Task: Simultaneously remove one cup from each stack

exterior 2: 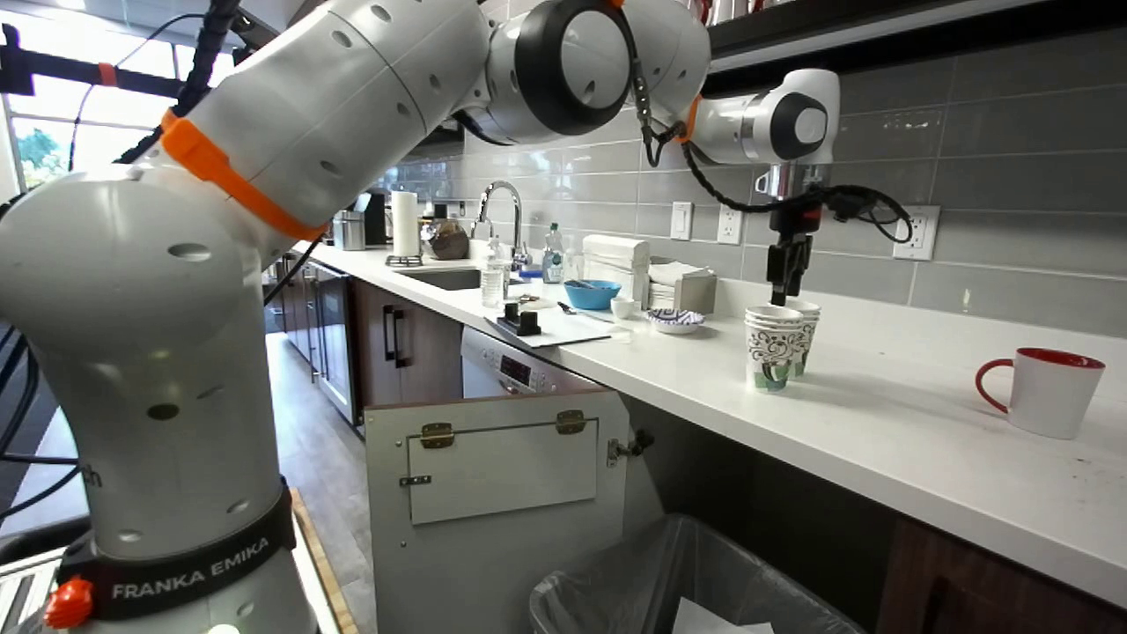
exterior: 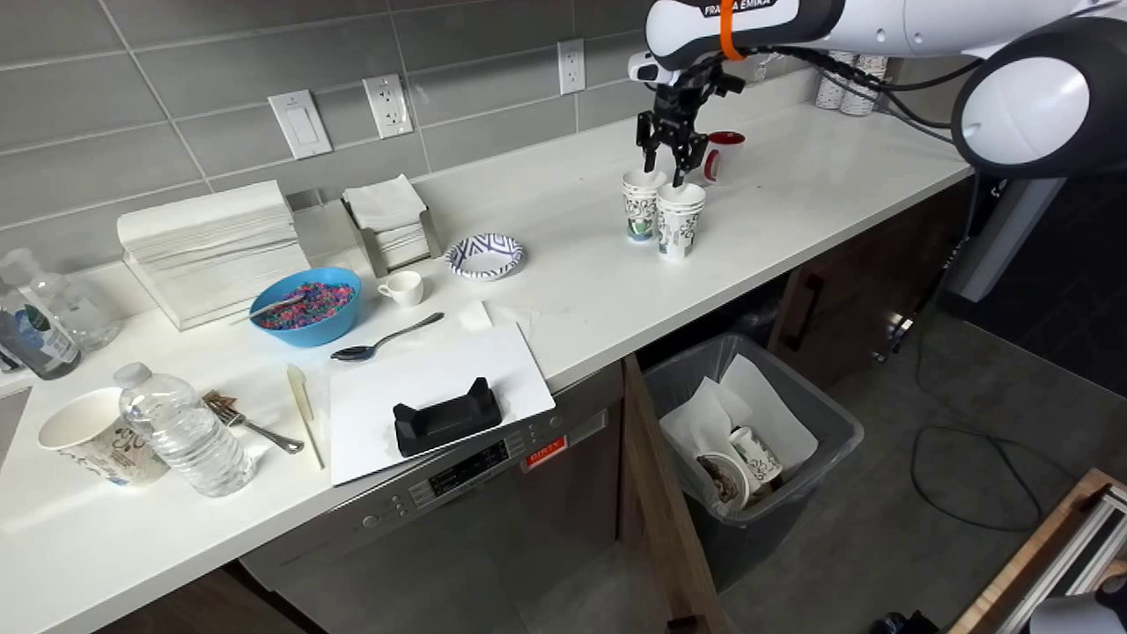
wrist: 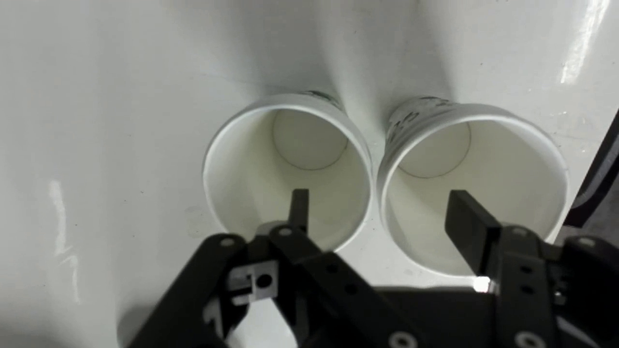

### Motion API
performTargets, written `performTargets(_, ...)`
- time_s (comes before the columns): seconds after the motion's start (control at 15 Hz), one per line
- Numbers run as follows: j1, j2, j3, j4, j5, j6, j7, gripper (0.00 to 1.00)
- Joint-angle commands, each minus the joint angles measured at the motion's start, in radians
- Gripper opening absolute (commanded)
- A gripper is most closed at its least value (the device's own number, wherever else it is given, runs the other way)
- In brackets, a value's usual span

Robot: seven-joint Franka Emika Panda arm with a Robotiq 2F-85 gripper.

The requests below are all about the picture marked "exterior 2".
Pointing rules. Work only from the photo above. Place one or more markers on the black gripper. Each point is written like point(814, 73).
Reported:
point(797, 224)

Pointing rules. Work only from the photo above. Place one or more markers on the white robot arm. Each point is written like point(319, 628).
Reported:
point(143, 352)

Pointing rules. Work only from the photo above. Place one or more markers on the small white cup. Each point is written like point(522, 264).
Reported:
point(625, 308)

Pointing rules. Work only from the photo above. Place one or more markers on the white paper towel stack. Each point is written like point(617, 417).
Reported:
point(617, 258)

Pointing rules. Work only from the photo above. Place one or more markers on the blue white patterned bowl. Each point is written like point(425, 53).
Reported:
point(676, 323)

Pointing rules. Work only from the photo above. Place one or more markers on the blue plastic bowl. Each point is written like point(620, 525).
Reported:
point(589, 296)

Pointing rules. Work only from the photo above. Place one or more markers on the white cutting board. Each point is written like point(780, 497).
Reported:
point(564, 332)

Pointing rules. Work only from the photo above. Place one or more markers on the clear soap bottle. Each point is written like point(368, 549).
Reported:
point(555, 262)

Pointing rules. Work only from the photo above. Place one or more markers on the chrome faucet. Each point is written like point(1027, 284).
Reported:
point(519, 230)

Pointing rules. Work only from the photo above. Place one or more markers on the black plastic holder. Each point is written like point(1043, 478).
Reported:
point(519, 318)

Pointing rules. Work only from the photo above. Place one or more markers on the white mug red inside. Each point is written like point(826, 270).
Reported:
point(1049, 398)

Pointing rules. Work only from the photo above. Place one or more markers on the clear plastic water bottle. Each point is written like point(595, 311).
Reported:
point(493, 277)

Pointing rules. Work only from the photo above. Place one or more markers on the steel dishwasher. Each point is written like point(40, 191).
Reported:
point(488, 371)

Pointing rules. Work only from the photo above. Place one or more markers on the glass coffee pot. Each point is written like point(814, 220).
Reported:
point(448, 241)

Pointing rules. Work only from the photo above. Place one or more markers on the steel sink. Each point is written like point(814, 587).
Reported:
point(445, 281)

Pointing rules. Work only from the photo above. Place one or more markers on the grey trash bin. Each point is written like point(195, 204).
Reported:
point(635, 587)

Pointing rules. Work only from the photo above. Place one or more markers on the white paper sheet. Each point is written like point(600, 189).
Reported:
point(715, 620)

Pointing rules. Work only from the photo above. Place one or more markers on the dark wooden cabinet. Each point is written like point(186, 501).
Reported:
point(974, 587)

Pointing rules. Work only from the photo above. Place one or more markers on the brown sink cabinet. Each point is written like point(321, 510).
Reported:
point(428, 352)

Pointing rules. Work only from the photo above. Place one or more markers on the white paper towel roll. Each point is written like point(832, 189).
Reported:
point(407, 230)

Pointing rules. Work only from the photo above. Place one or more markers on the open cabinet door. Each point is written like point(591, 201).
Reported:
point(506, 566)

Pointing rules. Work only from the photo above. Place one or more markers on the dark countertop appliance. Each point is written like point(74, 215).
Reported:
point(373, 215)

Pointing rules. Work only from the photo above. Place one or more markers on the white wall outlet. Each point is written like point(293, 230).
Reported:
point(729, 224)
point(928, 241)

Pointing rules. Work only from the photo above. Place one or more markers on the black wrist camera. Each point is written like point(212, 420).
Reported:
point(845, 201)

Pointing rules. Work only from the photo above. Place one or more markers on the white light switch plate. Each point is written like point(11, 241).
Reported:
point(682, 220)

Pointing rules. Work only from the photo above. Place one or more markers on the dark wall shelf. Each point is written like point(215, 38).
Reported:
point(892, 29)

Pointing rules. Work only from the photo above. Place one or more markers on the black camera stand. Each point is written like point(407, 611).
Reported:
point(14, 73)

